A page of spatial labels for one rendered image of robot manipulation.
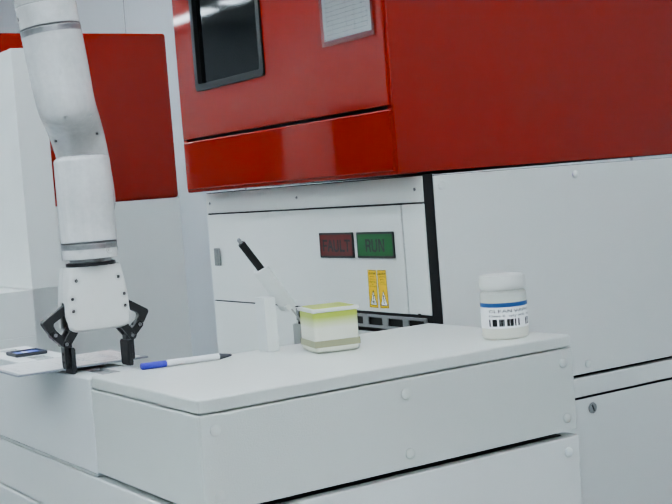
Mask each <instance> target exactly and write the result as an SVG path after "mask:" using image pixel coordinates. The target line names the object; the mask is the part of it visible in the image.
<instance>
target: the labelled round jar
mask: <svg viewBox="0 0 672 504"><path fill-rule="evenodd" d="M478 281H479V289H480V290H482V291H481V292H480V293H479V295H480V312H481V326H482V337H483V338H485V339H488V340H510V339H518V338H524V337H526V336H528V334H529V322H528V308H527V297H526V290H525V289H524V288H523V287H524V286H526V282H525V274H524V273H522V272H505V273H492V274H484V275H480V276H479V277H478Z"/></svg>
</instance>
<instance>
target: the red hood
mask: <svg viewBox="0 0 672 504"><path fill-rule="evenodd" d="M172 12H173V24H174V36H175V47H176V59H177V71H178V83H179V95H180V107H181V118H182V130H183V140H184V154H185V166H186V177H187V189H188V192H189V193H195V192H208V191H219V190H231V189H242V188H255V187H268V186H282V185H295V184H309V183H322V182H335V181H349V180H362V179H376V178H389V177H402V176H414V175H427V174H442V173H455V172H466V171H478V170H490V169H502V168H514V167H525V166H537V165H549V164H561V163H573V162H584V161H596V160H608V159H620V158H632V157H643V156H655V155H667V154H672V0H172Z"/></svg>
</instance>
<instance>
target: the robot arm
mask: <svg viewBox="0 0 672 504"><path fill-rule="evenodd" d="M13 1H14V5H15V10H16V15H17V20H18V25H19V30H20V35H21V40H22V45H23V49H24V54H25V59H26V64H27V68H28V73H29V78H30V82H31V87H32V91H33V95H34V100H35V104H36V107H37V111H38V114H39V116H40V118H41V121H42V123H43V125H44V127H45V129H46V131H47V133H48V136H49V139H50V141H51V144H52V147H53V150H54V153H55V156H56V159H55V160H54V162H53V165H54V176H55V187H56V198H57V209H58V221H59V232H60V243H61V254H62V261H69V263H68V264H65V265H66V267H62V268H60V273H59V285H58V309H56V310H55V311H54V312H53V313H51V314H50V315H49V316H48V317H46V318H45V319H44V320H42V321H41V323H40V325H41V327H42V328H43V330H44V331H45V332H46V333H47V335H48V337H49V338H50V339H51V340H52V341H54V342H55V343H56V344H57V345H58V346H59V347H61V355H62V366H63V369H65V371H66V373H68V374H72V375H73V374H76V373H77V364H76V353H75V348H72V343H73V341H74V340H75V338H76V336H77V334H78V333H80V332H89V331H97V330H104V329H111V328H116V329H117V330H118V331H119V332H120V333H121V335H122V339H121V340H120V348H121V360H122V364H125V365H130V366H131V365H134V361H133V359H135V347H134V339H135V338H136V336H137V333H138V332H139V331H140V329H141V328H142V327H143V322H144V321H145V319H146V316H147V314H148V309H147V308H145V307H143V306H141V305H139V304H137V303H135V302H133V301H131V300H129V299H128V294H127V288H126V284H125V279H124V275H123V272H122V269H121V265H120V263H119V262H116V260H112V258H111V257H115V256H118V246H117V236H116V225H115V213H114V210H115V204H116V197H115V189H114V183H113V176H112V171H111V165H110V158H109V154H108V148H107V143H106V139H105V134H104V130H103V126H102V123H101V119H100V116H99V112H98V109H97V106H96V102H95V98H94V93H93V88H92V82H91V76H90V70H89V65H88V59H87V54H86V49H85V44H84V39H83V34H82V28H81V23H80V19H79V14H78V9H77V4H76V0H13ZM130 310H131V311H133V312H135V313H136V317H135V320H134V321H133V322H132V323H131V325H129V324H128V323H129V321H130ZM58 320H59V325H60V328H61V329H62V330H64V331H63V333H62V335H61V334H59V333H58V332H57V331H56V330H55V328H54V323H56V322H57V321H58Z"/></svg>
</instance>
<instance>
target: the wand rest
mask: <svg viewBox="0 0 672 504"><path fill-rule="evenodd" d="M254 275H255V276H256V277H257V279H258V280H259V281H260V283H261V284H262V285H263V287H264V288H265V289H266V291H267V292H268V293H269V295H270V296H262V297H255V306H256V318H257V330H258V342H259V351H263V352H273V351H279V342H278V329H277V317H276V305H275V303H276V304H277V305H278V306H277V307H278V309H279V310H280V311H282V312H283V311H285V312H286V311H290V310H291V309H292V308H293V307H295V306H296V305H297V304H296V302H295V301H294V300H293V298H292V297H291V296H290V294H289V293H288V292H287V290H286V289H285V288H284V286H283V285H282V284H281V282H280V281H279V280H278V278H277V277H276V275H275V274H274V273H273V271H272V270H271V269H270V267H269V266H266V267H265V268H263V269H261V270H259V271H257V270H256V268H255V270H254Z"/></svg>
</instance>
